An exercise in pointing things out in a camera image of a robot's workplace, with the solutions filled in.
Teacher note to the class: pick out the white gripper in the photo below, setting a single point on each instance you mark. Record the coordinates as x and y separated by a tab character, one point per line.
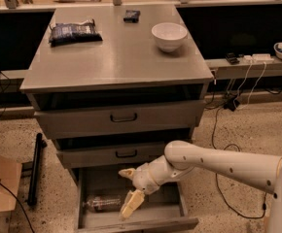
143	178

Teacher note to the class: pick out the clear plastic water bottle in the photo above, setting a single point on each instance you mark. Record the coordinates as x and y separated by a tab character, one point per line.
102	203

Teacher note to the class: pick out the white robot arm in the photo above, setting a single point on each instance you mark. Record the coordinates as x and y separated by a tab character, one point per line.
261	171

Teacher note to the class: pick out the grey middle drawer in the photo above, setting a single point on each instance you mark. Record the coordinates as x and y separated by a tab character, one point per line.
116	149

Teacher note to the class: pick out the grey drawer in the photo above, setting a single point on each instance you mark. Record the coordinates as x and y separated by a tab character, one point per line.
162	212
87	111
116	149

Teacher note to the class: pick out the grey bottom drawer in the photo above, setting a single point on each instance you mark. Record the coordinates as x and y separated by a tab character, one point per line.
162	212

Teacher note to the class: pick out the grey top drawer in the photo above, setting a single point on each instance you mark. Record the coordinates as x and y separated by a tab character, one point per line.
87	111

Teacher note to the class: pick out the grey drawer cabinet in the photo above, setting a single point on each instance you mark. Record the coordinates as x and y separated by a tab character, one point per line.
126	56

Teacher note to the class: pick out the black tube on floor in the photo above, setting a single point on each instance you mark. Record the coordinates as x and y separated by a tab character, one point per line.
40	144

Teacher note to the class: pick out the black power adapter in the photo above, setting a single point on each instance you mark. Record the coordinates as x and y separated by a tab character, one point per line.
232	104

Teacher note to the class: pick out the cardboard box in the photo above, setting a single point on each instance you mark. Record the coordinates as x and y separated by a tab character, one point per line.
10	172

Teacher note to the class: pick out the white ceramic bowl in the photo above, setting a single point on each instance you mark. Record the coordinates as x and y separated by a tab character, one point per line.
169	36

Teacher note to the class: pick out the black remote on ledge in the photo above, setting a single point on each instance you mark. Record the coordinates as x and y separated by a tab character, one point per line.
231	58

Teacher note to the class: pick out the dark blue snack bag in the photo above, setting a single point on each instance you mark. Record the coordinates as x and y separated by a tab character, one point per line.
69	33

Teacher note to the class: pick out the small dark blue box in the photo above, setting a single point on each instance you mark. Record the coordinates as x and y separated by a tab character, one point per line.
131	16

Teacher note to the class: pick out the white power strip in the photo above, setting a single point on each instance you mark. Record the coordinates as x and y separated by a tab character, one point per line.
259	57

